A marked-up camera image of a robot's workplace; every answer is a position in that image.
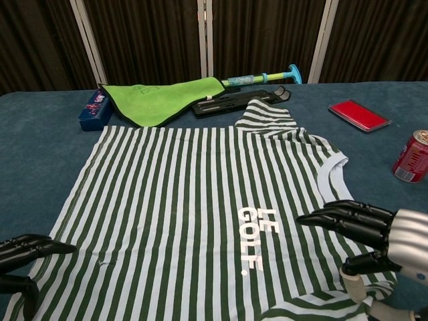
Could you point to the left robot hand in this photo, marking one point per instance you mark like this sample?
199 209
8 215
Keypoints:
30 245

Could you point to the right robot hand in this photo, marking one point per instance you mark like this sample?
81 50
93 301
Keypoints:
408 240

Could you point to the green white striped T-shirt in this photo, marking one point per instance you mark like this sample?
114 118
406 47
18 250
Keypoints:
167 200

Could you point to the red soda can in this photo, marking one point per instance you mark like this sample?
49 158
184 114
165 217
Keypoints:
411 160

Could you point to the red ink pad case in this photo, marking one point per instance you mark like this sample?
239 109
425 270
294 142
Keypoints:
357 115

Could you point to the blue printed carton box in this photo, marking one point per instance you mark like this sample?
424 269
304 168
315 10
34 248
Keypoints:
95 113

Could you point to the green microfiber cloth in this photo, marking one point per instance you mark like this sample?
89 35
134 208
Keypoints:
150 100

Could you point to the blue green toy pump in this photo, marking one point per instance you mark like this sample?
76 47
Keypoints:
240 81

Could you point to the black folding stand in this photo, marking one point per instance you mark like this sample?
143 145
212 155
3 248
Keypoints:
217 105

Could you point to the white screen frame post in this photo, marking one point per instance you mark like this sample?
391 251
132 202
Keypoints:
205 33
88 43
322 33

